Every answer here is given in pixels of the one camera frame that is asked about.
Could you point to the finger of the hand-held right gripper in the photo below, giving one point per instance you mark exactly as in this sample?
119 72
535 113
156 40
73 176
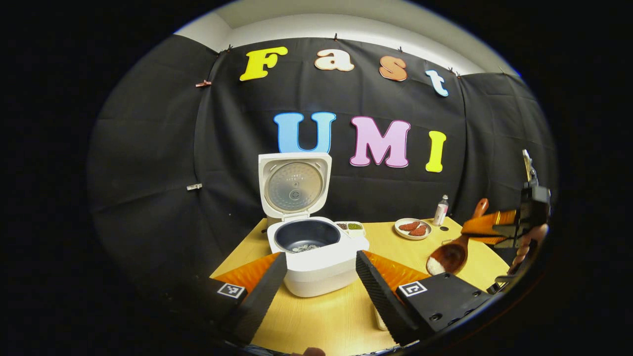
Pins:
507 241
489 222

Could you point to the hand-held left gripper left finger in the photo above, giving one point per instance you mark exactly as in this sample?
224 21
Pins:
259 301

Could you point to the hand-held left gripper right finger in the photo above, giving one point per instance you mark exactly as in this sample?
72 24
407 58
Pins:
381 301

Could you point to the clear rice tray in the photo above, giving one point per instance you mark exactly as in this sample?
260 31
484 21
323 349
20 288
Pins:
381 319

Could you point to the brown wooden spoon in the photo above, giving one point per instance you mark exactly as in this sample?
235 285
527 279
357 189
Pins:
452 254

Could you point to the white rice heap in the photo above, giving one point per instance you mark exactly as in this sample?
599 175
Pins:
435 267
306 247

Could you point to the white rice cooker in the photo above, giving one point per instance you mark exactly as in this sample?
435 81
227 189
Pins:
321 269

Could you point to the clear bottle pink label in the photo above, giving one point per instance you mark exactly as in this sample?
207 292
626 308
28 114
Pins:
440 212

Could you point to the white round plate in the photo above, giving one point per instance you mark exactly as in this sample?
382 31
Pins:
400 233

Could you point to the red meat slice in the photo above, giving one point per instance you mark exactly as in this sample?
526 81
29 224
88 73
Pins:
409 226
418 231

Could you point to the white divided grain dish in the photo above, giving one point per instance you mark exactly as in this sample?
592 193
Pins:
353 227

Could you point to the silver cloth clip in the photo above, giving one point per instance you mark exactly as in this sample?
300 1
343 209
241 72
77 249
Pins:
194 187

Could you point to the black backdrop cloth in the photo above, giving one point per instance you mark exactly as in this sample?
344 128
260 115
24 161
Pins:
148 173

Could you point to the red cloth clip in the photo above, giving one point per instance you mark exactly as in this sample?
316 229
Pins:
203 83

